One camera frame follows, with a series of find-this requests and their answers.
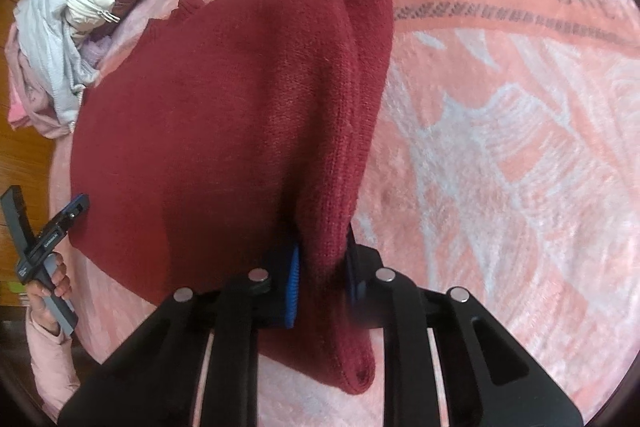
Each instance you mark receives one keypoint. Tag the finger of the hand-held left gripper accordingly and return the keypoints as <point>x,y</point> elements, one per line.
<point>75,207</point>

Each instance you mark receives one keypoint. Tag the pink floral blanket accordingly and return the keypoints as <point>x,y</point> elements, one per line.
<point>500,157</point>

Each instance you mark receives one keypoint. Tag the person's left hand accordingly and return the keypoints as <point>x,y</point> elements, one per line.
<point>62,279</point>

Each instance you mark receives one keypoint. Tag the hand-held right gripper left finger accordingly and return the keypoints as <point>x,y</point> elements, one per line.
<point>291,294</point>

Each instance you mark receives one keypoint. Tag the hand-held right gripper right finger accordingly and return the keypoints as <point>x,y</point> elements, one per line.
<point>370,302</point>

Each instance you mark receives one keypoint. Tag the pink folded garment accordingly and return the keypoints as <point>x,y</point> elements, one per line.
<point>17,114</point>

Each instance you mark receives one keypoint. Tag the person's left forearm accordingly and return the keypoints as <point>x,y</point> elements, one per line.
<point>50,367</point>

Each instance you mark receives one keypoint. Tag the dark red knit sweater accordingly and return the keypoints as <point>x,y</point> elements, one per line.
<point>225,107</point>

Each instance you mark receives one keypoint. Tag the pile of light clothes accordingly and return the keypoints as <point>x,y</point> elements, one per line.
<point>50,42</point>

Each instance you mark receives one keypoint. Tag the lilac garment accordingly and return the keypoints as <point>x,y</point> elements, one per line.
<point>95,53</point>

